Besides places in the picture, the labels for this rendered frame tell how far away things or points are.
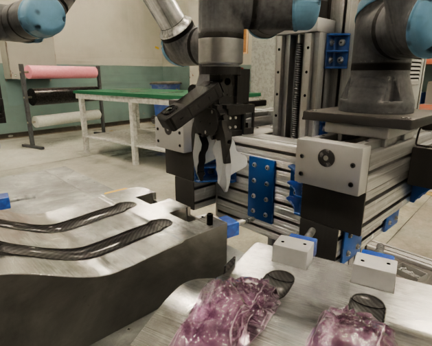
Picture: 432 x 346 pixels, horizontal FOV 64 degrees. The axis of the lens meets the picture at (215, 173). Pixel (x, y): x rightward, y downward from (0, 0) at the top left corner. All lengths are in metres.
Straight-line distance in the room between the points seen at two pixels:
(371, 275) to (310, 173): 0.28
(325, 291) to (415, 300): 0.10
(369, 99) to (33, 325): 0.67
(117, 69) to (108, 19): 1.00
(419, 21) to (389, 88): 0.18
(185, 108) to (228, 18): 0.15
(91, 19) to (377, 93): 7.41
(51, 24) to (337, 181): 0.62
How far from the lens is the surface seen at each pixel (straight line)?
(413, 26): 0.65
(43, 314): 0.44
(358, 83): 0.79
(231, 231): 0.67
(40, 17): 0.78
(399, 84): 0.79
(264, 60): 6.46
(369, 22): 0.78
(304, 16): 0.61
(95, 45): 7.92
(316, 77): 0.97
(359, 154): 0.65
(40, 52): 7.09
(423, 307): 0.49
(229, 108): 0.59
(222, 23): 0.58
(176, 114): 0.55
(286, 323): 0.35
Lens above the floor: 1.12
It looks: 16 degrees down
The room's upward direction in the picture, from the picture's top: straight up
